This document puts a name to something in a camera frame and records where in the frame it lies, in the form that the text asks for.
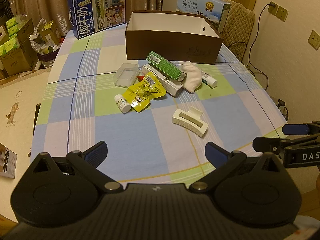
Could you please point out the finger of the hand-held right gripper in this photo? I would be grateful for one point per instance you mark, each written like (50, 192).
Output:
(296, 129)
(266, 145)

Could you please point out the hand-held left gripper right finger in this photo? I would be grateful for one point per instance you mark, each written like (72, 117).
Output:
(215, 154)

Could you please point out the brown cardboard box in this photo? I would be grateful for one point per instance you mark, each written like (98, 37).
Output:
(170, 47)

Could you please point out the black folding chairs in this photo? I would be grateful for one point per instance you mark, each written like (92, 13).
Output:
(5, 2)

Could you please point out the white tube with cap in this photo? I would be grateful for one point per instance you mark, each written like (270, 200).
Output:
(210, 81)

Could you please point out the yellow snack packet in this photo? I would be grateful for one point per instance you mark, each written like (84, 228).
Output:
(145, 92)

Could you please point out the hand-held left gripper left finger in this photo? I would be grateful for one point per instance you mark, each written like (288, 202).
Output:
(96, 152)

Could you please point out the wall socket with plug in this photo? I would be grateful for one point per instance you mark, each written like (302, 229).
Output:
(273, 8)

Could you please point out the beige embroidered bed sheet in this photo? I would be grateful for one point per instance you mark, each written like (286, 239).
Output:
(15, 97)

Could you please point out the clear plastic case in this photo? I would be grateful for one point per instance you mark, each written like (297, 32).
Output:
(125, 76)

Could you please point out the white cloth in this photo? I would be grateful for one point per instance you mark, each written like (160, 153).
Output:
(191, 80)

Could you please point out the chair with quilted cover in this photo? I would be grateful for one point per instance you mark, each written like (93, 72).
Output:
(237, 22)

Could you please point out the white hair claw clip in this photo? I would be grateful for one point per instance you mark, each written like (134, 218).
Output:
(180, 119)

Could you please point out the white pill bottle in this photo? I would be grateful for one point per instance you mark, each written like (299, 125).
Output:
(122, 103)

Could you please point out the white medicine box green print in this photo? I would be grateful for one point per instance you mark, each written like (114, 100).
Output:
(171, 87)

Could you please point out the small red packet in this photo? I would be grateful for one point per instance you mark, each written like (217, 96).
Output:
(141, 77)

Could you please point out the light blue milk carton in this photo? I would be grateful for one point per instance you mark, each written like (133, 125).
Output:
(195, 3)

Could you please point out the dark blue milk carton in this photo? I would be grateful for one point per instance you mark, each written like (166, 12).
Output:
(85, 22)

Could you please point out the stack of green tissue packs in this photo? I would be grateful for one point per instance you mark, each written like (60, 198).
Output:
(11, 33)

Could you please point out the printed booklet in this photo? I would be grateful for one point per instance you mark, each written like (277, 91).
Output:
(7, 161)

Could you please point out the large cardboard box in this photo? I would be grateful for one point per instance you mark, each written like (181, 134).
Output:
(17, 55)

